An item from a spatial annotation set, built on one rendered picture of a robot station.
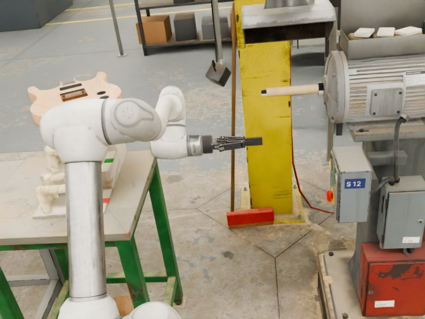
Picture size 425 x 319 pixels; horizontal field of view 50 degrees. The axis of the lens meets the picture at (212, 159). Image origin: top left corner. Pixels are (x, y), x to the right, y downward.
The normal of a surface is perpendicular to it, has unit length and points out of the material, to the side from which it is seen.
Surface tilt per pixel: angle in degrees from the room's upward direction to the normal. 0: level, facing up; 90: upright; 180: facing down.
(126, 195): 0
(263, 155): 90
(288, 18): 38
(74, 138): 60
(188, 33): 90
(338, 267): 24
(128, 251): 90
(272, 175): 90
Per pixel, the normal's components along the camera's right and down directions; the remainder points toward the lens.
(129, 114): 0.07, -0.11
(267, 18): -0.12, -0.37
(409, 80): -0.11, 0.05
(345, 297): -0.50, -0.76
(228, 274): -0.11, -0.86
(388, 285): -0.07, 0.51
